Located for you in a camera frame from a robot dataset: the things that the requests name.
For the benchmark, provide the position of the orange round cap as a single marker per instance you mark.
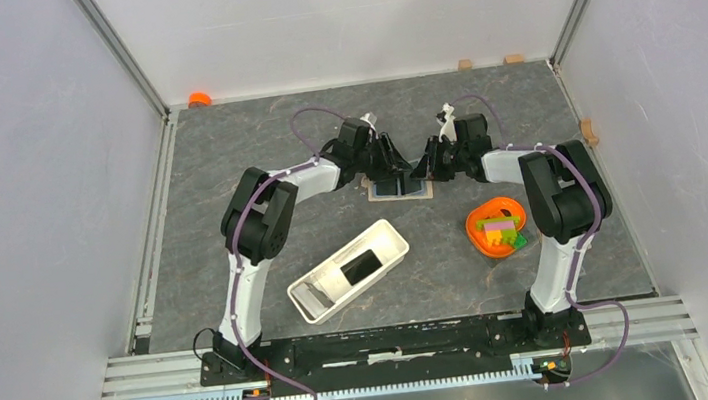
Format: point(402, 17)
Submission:
point(198, 99)

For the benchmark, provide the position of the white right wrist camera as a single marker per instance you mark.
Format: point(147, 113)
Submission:
point(446, 120)

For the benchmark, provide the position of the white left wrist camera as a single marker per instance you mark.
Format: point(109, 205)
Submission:
point(370, 119)

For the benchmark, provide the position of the white toothed cable rail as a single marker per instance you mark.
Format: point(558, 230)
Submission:
point(517, 370)

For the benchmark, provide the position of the coloured toy blocks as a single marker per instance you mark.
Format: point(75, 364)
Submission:
point(500, 236)

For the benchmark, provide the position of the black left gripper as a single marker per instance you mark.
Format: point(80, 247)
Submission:
point(392, 162)

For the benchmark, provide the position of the orange bowl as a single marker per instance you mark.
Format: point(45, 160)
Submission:
point(496, 207)

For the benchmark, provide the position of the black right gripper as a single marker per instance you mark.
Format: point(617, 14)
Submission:
point(428, 166)

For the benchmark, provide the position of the beige leather card holder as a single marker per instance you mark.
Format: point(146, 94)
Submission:
point(367, 184)

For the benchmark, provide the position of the wooden block left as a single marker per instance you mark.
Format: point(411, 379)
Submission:
point(465, 64)

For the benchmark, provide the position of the wooden block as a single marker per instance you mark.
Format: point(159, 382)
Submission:
point(465, 64)
point(513, 59)

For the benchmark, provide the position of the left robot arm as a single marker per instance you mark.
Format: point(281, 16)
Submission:
point(258, 219)

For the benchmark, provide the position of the black credit card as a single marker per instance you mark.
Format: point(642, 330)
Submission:
point(387, 189)
point(361, 267)
point(414, 187)

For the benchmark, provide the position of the curved wooden piece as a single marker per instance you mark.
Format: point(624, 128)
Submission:
point(588, 132)

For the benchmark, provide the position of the wooden block right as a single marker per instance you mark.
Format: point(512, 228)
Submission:
point(513, 59)

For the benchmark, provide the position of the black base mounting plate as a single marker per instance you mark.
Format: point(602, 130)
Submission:
point(389, 355)

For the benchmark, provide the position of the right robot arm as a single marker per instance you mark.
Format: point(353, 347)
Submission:
point(567, 201)

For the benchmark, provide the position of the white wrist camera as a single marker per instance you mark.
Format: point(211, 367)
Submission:
point(370, 119)
point(446, 120)

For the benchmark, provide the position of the white plastic tray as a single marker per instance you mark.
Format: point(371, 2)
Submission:
point(324, 291)

